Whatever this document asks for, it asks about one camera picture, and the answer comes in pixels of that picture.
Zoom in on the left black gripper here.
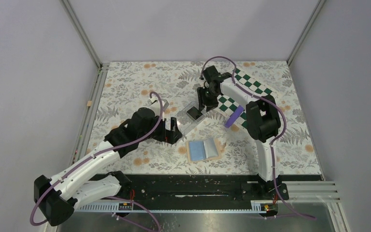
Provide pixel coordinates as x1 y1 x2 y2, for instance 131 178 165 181
139 113 182 144

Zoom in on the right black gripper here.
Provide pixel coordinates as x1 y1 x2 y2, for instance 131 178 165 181
197 87 219 113

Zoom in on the clear plastic box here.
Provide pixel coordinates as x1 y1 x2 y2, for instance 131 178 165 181
175 101 207 136

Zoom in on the blue credit card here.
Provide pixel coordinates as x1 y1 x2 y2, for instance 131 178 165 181
188 141 206 161

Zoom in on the tan leather card holder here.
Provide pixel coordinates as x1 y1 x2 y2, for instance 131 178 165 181
186 138 221 162

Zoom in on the purple marker pen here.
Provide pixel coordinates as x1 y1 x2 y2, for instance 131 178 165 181
225 105 244 128

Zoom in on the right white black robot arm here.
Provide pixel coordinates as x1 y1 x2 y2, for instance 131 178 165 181
197 66 281 199

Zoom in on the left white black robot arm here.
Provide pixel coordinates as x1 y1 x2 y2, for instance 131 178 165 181
29 107 183 226

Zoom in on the floral patterned table mat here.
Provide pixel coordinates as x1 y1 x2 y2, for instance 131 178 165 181
87 61 322 174

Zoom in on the green white checkered board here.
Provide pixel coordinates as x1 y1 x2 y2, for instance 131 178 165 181
217 68 280 129

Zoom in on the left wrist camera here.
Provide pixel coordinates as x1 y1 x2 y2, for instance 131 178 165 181
149 100 167 118

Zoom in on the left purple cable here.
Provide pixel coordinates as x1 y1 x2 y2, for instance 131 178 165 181
29 92 164 232

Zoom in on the white slotted cable duct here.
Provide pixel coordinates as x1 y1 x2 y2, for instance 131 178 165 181
76 201 269 214

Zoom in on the aluminium frame rail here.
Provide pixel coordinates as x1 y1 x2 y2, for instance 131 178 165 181
285 181 340 203

